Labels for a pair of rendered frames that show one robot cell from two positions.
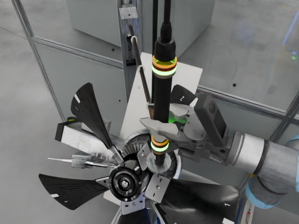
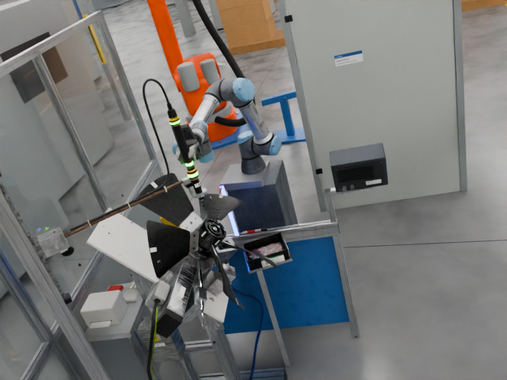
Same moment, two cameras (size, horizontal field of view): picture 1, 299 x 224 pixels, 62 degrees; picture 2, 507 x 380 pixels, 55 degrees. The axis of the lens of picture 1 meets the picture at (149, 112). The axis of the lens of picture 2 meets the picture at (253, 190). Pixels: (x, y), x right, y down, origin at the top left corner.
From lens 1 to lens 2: 200 cm
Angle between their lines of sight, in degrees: 75
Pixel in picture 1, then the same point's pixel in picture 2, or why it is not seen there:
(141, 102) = (133, 257)
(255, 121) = not seen: hidden behind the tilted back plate
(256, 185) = (206, 146)
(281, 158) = (198, 125)
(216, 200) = (209, 201)
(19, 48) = not seen: outside the picture
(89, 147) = (185, 288)
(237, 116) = (110, 266)
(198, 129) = (190, 142)
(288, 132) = not seen: hidden behind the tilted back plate
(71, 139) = (179, 303)
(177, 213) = (223, 212)
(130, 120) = (149, 272)
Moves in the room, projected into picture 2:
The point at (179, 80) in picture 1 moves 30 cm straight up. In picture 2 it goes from (116, 223) to (89, 165)
